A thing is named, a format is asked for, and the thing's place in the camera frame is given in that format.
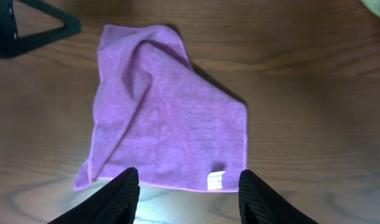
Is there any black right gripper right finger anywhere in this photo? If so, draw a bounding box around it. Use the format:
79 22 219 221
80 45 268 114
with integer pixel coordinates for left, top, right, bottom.
239 169 317 224

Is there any pink purple microfiber cloth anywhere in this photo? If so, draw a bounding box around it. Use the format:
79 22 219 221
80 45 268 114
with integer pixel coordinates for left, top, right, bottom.
73 25 247 192

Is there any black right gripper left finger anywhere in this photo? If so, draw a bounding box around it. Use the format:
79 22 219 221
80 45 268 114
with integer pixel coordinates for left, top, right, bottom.
49 167 140 224

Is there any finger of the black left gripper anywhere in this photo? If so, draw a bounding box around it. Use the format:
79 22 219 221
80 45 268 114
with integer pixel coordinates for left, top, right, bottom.
0 0 82 59

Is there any light green cloth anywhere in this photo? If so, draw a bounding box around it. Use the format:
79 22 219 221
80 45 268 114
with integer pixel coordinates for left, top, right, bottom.
360 0 380 18

